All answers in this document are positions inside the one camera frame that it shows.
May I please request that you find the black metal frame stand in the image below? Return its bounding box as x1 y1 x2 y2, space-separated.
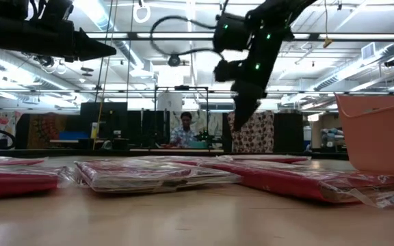
154 85 210 151

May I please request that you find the plain black fabric panel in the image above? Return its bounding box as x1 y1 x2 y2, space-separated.
274 112 305 154

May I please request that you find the blue box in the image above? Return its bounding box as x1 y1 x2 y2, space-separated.
58 131 89 141

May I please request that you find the red white dotted fabric panel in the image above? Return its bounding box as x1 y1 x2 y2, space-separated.
226 110 276 154

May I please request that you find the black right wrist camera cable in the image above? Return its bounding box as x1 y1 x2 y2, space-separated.
150 15 226 62

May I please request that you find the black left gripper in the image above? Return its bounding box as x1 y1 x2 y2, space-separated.
0 16 118 63

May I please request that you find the black overhead crossbar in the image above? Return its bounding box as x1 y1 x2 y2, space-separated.
86 31 394 42

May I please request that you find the pink floral fabric panel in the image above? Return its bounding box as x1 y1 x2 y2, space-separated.
0 109 24 148

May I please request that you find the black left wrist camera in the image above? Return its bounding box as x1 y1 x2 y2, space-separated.
41 0 75 22

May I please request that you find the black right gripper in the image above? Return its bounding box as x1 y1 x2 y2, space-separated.
231 32 285 131

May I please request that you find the brown patterned fabric panel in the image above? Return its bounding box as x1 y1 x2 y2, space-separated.
25 112 71 150

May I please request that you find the white ring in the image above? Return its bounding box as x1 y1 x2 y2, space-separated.
132 2 152 25

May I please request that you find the yellow hanging cord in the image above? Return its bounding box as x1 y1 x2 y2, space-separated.
322 0 334 49

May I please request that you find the small black background robot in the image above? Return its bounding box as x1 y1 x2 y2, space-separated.
193 128 224 150

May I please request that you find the leaf print fabric panel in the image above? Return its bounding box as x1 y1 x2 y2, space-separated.
169 110 224 150

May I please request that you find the person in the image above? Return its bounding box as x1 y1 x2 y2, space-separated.
168 111 198 149

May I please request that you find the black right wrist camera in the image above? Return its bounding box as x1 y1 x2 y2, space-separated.
213 59 241 83

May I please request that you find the orange plastic basket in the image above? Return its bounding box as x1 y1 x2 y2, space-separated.
334 92 394 178

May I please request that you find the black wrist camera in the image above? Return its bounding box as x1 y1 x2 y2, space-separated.
213 59 241 83
41 0 75 22

